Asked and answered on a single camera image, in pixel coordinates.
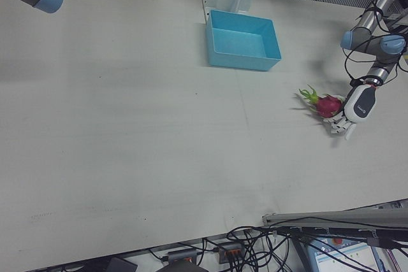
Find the black rectangular box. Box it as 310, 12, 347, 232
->
106, 256, 140, 272

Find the black looped cable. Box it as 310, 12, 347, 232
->
225, 225, 289, 272

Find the black rounded device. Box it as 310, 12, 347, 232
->
156, 262, 205, 272

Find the magenta dragon fruit toy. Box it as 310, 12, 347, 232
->
298, 84, 346, 119

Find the aluminium frame bar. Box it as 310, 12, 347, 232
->
261, 200, 408, 232

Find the grey usb hub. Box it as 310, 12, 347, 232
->
167, 248, 201, 265

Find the blue white teach pendant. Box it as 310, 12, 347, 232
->
307, 235, 393, 272

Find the light blue plastic bin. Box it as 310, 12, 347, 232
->
205, 9, 283, 72

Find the grey hub with orange ports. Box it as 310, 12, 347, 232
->
217, 241, 245, 264

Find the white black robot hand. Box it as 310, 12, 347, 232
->
321, 83, 378, 141

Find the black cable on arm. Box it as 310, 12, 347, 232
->
342, 0, 408, 88

